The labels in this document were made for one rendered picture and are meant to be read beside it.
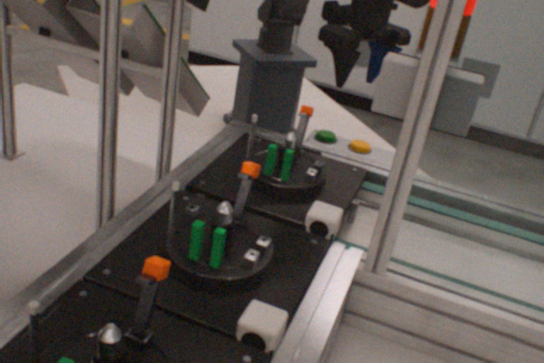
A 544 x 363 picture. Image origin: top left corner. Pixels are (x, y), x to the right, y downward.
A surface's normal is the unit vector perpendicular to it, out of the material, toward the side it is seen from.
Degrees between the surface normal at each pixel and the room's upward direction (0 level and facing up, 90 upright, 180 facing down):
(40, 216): 0
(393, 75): 90
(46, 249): 0
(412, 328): 90
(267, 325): 0
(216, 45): 90
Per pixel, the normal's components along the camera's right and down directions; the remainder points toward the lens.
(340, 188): 0.15, -0.88
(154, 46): 0.85, 0.34
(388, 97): -0.34, 0.37
